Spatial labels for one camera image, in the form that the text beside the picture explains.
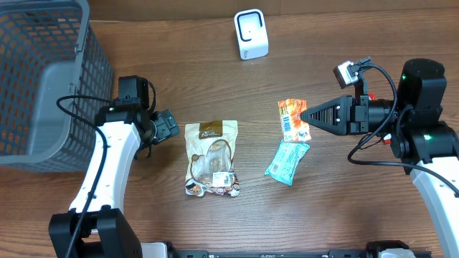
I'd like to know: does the red stick sachet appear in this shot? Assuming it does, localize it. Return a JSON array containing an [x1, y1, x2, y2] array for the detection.
[[369, 92, 393, 133]]

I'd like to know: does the orange Kleenex tissue pack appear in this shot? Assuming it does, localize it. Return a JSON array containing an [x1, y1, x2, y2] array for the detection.
[[278, 99, 311, 143]]

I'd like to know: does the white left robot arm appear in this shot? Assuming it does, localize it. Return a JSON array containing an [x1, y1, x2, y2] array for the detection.
[[48, 75, 179, 257]]

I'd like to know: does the white barcode scanner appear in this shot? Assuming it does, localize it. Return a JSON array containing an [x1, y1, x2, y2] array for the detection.
[[234, 9, 269, 60]]

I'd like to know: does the grey plastic basket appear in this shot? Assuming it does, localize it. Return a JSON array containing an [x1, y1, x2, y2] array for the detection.
[[1, 0, 113, 172]]

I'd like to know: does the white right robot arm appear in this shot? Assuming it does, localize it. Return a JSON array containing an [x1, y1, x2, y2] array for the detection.
[[301, 57, 458, 257]]

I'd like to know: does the beige snack bag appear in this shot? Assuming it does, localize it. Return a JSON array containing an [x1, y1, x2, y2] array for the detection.
[[184, 120, 240, 197]]

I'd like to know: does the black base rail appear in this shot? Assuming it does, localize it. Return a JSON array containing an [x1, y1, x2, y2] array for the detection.
[[168, 249, 433, 258]]

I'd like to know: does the teal wet wipes pack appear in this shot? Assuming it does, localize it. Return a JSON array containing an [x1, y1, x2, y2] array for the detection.
[[265, 140, 310, 186]]

